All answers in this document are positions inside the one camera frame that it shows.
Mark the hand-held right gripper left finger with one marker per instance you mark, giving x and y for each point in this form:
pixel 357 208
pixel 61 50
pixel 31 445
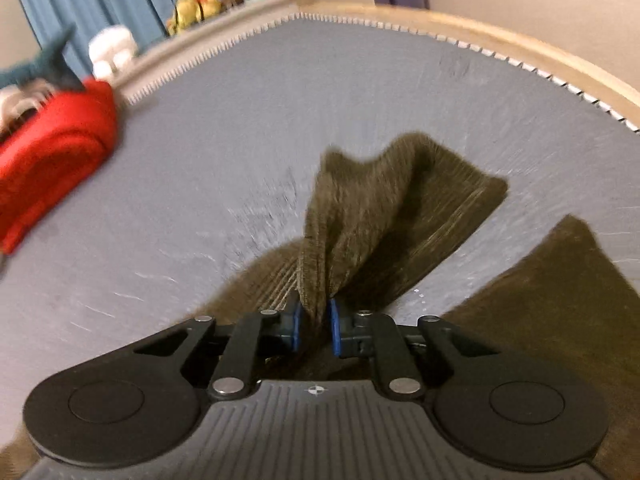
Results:
pixel 296 332

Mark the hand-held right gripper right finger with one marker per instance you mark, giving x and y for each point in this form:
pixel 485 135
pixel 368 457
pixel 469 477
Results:
pixel 335 332

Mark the red folded quilt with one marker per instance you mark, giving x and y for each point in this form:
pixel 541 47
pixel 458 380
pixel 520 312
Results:
pixel 55 150

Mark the white plush toy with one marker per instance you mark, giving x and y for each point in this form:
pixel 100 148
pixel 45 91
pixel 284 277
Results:
pixel 112 52

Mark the white folded blanket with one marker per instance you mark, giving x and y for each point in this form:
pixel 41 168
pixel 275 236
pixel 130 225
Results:
pixel 17 105

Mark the teal shark plush toy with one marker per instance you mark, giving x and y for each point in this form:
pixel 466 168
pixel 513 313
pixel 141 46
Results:
pixel 45 67

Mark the blue curtain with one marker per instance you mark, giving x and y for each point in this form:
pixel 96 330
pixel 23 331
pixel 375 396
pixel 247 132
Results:
pixel 95 0

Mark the wooden bed frame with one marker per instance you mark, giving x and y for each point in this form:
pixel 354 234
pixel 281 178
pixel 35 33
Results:
pixel 500 25

